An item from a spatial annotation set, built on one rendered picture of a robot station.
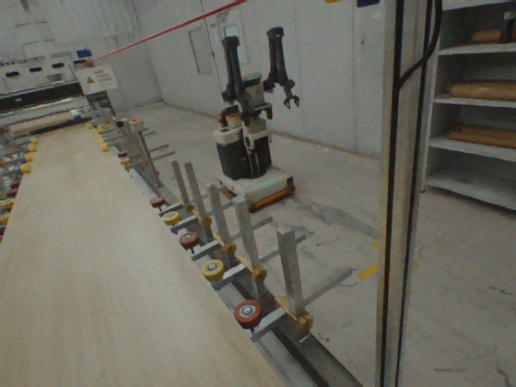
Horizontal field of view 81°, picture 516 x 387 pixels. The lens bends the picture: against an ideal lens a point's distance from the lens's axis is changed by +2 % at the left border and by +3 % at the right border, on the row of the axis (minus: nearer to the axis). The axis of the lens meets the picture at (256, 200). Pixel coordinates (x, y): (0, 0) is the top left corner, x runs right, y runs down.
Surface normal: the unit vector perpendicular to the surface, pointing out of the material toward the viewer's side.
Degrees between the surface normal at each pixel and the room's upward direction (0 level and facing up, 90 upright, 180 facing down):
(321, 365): 0
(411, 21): 90
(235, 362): 0
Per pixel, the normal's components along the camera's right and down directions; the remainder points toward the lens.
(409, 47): -0.84, 0.38
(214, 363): -0.17, -0.86
